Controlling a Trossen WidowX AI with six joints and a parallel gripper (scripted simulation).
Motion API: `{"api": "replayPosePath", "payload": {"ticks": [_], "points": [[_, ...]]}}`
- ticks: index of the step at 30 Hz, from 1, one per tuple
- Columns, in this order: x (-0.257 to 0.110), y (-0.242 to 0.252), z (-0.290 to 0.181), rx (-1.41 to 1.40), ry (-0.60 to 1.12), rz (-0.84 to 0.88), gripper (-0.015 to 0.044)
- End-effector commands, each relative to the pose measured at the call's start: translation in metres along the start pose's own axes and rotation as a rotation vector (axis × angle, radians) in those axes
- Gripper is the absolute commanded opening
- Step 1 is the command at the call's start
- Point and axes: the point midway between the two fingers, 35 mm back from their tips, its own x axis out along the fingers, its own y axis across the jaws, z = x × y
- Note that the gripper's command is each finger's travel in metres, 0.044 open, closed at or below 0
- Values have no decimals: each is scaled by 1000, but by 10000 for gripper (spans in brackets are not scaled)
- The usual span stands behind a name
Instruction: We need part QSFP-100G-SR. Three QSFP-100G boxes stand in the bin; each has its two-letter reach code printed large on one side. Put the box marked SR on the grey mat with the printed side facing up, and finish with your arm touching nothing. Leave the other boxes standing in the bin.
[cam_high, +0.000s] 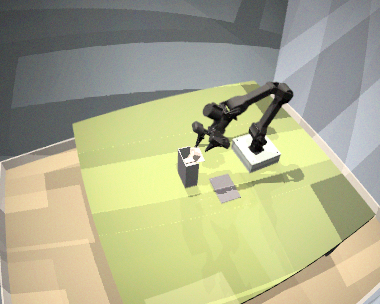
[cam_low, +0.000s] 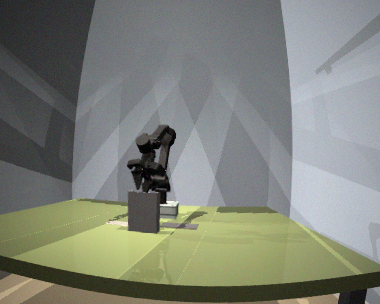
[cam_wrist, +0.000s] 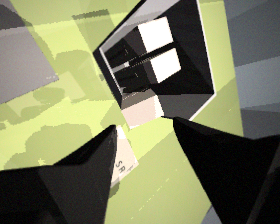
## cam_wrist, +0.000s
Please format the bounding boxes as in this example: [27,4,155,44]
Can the grey rectangular box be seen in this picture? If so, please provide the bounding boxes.
[121,85,164,129]

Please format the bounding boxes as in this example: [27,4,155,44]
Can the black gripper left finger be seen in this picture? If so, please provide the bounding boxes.
[0,124,118,224]

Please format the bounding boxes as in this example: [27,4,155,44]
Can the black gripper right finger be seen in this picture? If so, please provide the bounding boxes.
[173,117,280,224]

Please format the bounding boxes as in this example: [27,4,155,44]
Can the grey open-top bin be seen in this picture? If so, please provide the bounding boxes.
[92,0,216,121]

